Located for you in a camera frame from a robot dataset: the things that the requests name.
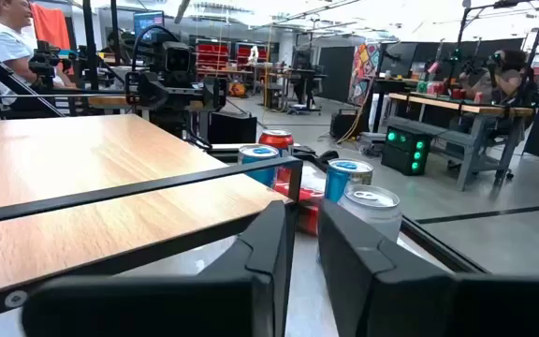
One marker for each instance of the background black robot arm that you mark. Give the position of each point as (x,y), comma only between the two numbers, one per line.
(42,63)

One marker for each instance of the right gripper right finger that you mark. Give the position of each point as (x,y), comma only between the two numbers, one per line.
(414,304)

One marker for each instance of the black cabinet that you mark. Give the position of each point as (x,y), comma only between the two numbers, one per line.
(232,128)

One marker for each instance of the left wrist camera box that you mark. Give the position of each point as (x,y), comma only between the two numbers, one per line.
(178,58)

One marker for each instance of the background wooden table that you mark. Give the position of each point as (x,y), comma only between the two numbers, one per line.
(110,101)

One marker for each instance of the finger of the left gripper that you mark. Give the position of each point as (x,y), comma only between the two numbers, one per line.
(215,93)
(145,91)

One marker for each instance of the colourful patterned panel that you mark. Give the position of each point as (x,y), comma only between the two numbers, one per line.
(363,70)

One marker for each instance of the blue computer monitor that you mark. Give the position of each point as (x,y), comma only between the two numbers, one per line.
(148,21)

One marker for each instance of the black vertical pole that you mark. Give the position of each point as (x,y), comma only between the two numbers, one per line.
(115,33)
(90,42)

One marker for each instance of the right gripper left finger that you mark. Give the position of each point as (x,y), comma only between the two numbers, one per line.
(157,309)

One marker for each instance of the black desk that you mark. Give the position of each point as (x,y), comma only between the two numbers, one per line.
(307,75)

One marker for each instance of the slim blue silver energy can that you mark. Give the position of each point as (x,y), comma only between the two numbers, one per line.
(257,152)
(337,182)

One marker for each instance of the person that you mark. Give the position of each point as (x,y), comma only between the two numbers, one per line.
(508,77)
(7,47)

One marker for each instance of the black equipment case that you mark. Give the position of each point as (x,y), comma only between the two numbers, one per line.
(344,125)

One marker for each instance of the red Coca-Cola can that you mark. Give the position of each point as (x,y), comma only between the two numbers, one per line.
(308,217)

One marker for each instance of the red soda can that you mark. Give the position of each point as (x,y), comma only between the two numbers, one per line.
(276,140)

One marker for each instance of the wooden workbench grey frame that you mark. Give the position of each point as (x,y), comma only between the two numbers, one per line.
(438,102)

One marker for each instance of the orange hanging cloth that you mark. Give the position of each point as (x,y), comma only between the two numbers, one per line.
(49,25)

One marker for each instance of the red storage rack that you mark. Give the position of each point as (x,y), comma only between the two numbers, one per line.
(212,55)
(251,52)

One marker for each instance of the silver can with red base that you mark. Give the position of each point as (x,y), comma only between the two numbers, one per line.
(377,217)

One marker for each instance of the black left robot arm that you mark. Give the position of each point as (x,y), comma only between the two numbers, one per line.
(171,126)

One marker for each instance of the black box green lights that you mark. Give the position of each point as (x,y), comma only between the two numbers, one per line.
(405,156)

